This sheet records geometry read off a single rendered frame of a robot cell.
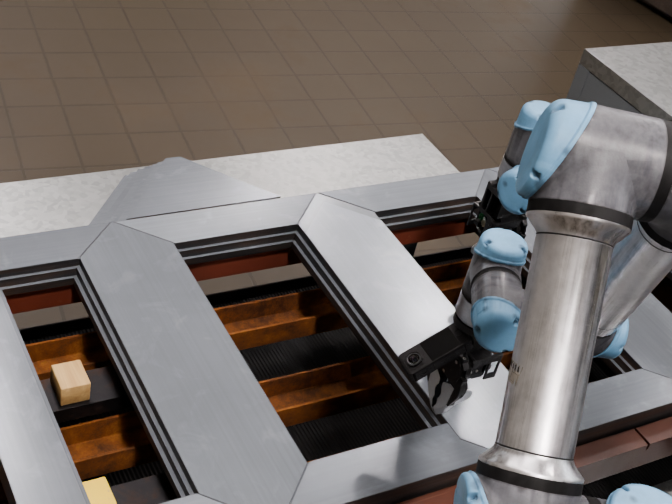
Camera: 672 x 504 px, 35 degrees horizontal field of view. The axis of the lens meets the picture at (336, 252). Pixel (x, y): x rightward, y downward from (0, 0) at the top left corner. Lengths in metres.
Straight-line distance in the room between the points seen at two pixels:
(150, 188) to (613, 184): 1.31
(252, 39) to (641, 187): 3.67
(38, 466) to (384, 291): 0.74
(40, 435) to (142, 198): 0.75
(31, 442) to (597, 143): 0.93
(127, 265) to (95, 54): 2.55
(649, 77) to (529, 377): 1.62
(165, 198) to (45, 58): 2.18
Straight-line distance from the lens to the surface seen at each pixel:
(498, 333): 1.49
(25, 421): 1.67
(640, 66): 2.73
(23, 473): 1.60
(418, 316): 1.97
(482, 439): 1.78
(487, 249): 1.56
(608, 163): 1.16
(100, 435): 1.88
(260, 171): 2.46
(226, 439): 1.66
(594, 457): 1.89
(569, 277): 1.15
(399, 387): 1.86
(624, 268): 1.36
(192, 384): 1.74
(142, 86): 4.24
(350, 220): 2.16
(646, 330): 2.15
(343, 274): 2.01
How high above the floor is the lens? 2.09
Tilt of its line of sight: 36 degrees down
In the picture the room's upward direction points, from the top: 14 degrees clockwise
